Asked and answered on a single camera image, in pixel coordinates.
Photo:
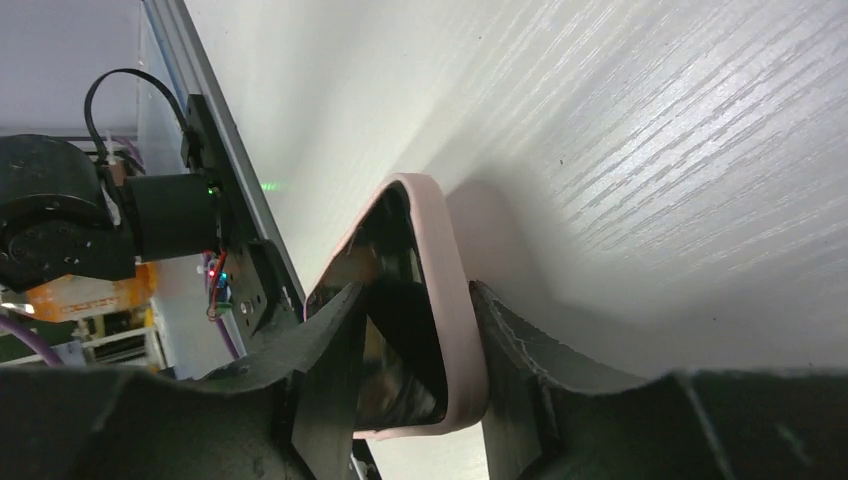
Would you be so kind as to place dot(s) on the pink case phone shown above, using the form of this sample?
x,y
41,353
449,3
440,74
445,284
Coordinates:
x,y
424,370

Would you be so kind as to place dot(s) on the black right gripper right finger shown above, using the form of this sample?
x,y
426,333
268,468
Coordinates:
x,y
687,424

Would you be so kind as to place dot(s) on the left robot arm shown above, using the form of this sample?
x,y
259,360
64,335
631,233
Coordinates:
x,y
63,214

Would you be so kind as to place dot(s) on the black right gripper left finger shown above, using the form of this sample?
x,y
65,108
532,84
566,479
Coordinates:
x,y
286,412

